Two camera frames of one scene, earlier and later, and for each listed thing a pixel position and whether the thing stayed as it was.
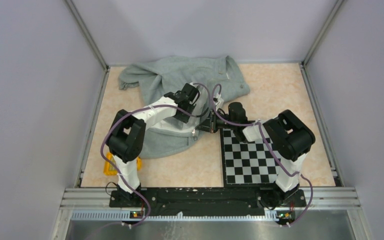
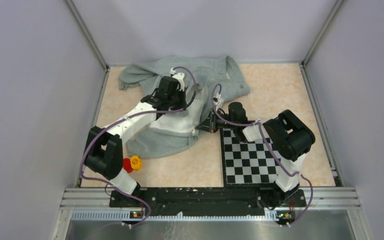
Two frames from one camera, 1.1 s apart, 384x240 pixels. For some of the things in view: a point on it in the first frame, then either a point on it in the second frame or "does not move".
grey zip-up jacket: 213,77 does not move
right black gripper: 209,125 does not move
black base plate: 206,202 does not move
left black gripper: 184,118 to 183,104
